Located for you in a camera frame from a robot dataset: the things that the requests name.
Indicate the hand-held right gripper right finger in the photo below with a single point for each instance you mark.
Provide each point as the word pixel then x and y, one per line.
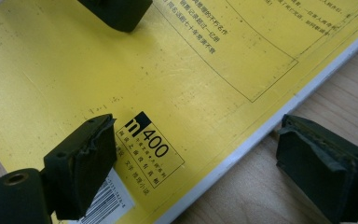
pixel 317 168

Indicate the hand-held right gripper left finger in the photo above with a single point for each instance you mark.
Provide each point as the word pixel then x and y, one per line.
pixel 80 168

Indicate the yellow book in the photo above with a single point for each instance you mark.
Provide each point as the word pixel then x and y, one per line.
pixel 167 77

